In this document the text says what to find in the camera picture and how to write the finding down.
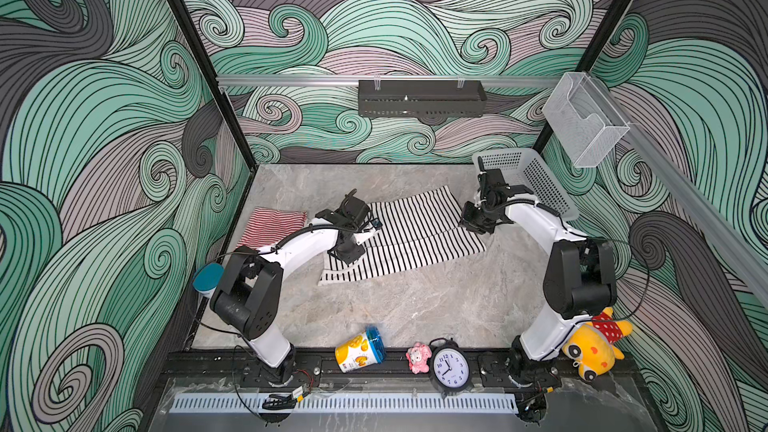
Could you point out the black white zebra tank top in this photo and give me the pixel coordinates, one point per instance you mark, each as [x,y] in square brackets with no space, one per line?
[418,231]

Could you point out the black alarm clock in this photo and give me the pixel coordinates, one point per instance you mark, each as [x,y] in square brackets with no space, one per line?
[449,372]

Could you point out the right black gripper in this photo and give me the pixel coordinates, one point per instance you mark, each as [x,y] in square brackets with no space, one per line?
[467,220]

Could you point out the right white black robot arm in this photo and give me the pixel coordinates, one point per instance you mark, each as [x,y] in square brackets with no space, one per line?
[579,281]

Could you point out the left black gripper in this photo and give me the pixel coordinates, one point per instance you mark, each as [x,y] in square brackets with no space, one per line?
[349,258]

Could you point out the grey plastic laundry basket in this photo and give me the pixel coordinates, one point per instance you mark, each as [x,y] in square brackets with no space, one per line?
[524,166]

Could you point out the yellow blue snack cup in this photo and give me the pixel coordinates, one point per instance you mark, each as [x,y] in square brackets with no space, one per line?
[362,350]

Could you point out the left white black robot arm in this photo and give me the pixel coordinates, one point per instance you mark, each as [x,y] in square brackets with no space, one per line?
[248,293]

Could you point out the aluminium right wall rail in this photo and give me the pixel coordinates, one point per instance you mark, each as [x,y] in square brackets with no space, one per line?
[707,171]

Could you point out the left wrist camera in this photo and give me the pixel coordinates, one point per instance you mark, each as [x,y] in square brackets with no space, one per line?
[369,230]

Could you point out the red white striped tank top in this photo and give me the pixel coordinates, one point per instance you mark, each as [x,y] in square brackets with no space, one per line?
[268,226]

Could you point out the teal lidded white cup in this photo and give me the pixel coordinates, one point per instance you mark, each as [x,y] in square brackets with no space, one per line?
[207,279]

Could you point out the clear plastic wall bin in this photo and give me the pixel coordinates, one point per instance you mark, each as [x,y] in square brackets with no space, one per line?
[586,119]

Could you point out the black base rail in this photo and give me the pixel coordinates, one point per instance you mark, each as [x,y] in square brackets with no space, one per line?
[318,365]

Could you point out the pink plush toy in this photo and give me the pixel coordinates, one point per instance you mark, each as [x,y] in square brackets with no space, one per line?
[418,357]

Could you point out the white slotted cable duct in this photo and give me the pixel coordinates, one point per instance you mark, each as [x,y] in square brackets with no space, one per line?
[490,403]

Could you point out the aluminium wall rail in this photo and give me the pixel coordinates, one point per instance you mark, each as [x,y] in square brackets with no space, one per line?
[334,80]
[707,171]

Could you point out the black metal wall shelf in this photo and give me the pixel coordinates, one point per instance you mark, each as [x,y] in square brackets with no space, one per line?
[431,101]

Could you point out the aluminium back wall rail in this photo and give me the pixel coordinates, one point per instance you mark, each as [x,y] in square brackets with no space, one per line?
[334,80]

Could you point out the yellow plush toy red shirt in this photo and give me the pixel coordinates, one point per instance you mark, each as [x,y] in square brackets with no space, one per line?
[592,347]

